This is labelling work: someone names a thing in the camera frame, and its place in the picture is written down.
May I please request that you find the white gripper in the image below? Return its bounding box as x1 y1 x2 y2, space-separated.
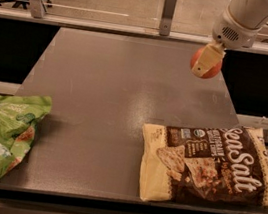
190 2 263 86

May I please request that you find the red apple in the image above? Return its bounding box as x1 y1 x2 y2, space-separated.
187 45 226 82

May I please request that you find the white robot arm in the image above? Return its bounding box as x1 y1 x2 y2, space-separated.
190 0 268 79

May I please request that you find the brown sea salt chip bag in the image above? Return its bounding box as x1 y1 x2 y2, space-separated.
139 123 268 207

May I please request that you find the green chip bag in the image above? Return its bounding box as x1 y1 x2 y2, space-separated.
0 96 52 178

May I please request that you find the middle metal bracket post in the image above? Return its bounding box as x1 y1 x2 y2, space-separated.
159 0 177 36

